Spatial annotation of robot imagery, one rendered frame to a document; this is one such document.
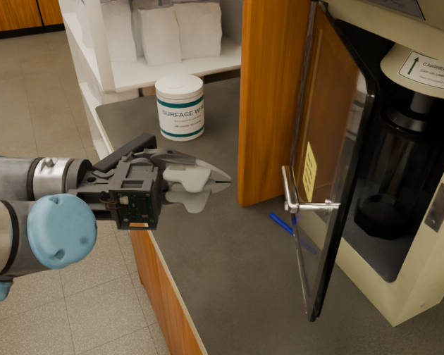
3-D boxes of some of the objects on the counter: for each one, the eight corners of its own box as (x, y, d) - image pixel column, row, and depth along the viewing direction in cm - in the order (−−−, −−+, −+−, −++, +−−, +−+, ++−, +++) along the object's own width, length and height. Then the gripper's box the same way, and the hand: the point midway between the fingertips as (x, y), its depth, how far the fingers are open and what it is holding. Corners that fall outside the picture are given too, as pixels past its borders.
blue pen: (272, 215, 86) (273, 211, 86) (320, 253, 78) (321, 250, 77) (268, 217, 86) (269, 213, 85) (316, 256, 77) (316, 253, 76)
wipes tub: (194, 115, 122) (192, 70, 113) (211, 135, 113) (211, 87, 103) (154, 124, 117) (149, 77, 108) (168, 146, 108) (163, 96, 99)
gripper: (73, 234, 53) (230, 237, 52) (56, 182, 47) (231, 184, 47) (91, 192, 59) (230, 194, 59) (77, 143, 54) (231, 145, 53)
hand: (222, 177), depth 55 cm, fingers closed
